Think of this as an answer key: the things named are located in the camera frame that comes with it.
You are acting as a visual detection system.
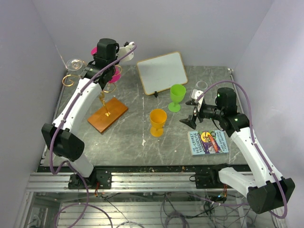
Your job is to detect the orange plastic wine glass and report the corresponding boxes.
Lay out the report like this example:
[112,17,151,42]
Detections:
[150,109,167,137]

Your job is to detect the pink plastic wine glass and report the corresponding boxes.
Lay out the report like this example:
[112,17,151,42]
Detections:
[91,47,122,83]

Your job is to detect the clear wine glass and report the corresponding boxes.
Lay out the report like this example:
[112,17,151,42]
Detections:
[66,58,87,71]
[196,81,208,91]

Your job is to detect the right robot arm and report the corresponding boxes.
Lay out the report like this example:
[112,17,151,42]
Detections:
[181,87,295,214]

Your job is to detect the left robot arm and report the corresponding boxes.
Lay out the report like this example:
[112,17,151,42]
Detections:
[41,38,136,189]

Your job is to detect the green plastic wine glass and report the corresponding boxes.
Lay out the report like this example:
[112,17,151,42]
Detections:
[168,84,186,113]

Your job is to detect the treehouse children's book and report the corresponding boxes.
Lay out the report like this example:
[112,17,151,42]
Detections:
[188,130,229,156]

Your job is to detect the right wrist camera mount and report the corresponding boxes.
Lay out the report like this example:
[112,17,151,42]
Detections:
[191,89,205,112]

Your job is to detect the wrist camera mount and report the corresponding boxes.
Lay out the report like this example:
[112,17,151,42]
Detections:
[116,42,136,62]
[191,89,205,112]

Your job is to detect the small whiteboard wooden frame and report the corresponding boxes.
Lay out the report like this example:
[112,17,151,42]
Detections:
[136,51,188,95]

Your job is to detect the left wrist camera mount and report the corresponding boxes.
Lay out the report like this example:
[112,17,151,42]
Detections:
[116,42,136,62]

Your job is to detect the gold wire glass rack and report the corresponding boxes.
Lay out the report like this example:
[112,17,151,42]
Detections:
[61,65,129,135]

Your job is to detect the loose cables under table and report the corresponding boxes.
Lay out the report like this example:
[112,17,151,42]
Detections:
[54,187,252,228]

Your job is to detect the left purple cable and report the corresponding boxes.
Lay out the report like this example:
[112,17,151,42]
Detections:
[48,42,138,228]

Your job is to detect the aluminium rail frame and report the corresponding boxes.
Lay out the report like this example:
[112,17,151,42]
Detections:
[23,166,281,228]

